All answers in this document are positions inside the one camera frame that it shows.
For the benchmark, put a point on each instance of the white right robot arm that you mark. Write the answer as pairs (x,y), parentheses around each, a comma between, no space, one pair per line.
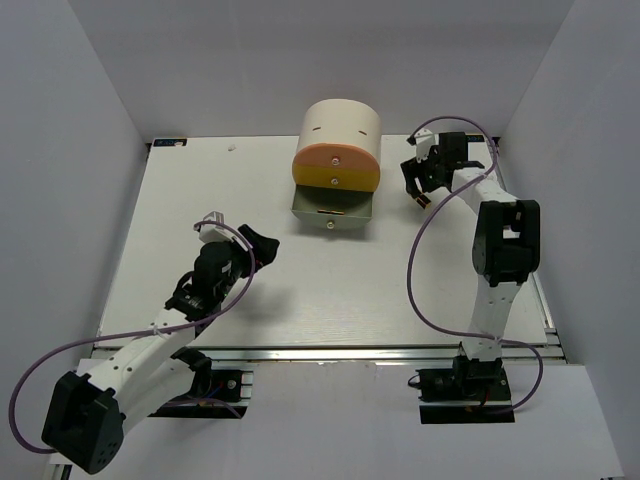
(505,249)

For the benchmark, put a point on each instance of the left blue table label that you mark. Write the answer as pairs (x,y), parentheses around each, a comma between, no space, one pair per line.
(169,142)

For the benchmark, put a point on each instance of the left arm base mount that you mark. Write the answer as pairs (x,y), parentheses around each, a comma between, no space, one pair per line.
(213,393)

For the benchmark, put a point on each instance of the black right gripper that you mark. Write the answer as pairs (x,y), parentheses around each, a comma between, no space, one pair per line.
(412,169)

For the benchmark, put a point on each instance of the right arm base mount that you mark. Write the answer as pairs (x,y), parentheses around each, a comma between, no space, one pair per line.
(442,401)

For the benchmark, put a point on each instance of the orange top drawer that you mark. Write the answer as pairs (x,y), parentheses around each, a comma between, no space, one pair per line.
(344,156)

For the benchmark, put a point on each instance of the grey bottom drawer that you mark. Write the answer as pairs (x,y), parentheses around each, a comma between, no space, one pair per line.
(333,209)

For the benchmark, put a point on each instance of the yellow drawer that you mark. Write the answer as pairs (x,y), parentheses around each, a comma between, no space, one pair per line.
(336,178)

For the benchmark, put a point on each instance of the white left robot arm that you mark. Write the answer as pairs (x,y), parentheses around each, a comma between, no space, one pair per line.
(90,414)

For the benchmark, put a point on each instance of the black gold lipstick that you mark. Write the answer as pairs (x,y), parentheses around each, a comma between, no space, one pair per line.
(423,201)
(331,212)

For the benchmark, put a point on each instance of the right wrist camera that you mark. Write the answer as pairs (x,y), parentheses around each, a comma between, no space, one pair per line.
(423,140)

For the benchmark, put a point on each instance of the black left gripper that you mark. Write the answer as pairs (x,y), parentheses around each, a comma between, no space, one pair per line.
(263,248)

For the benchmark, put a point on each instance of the cream round drawer organizer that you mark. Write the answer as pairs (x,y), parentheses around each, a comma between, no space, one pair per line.
(341,122)

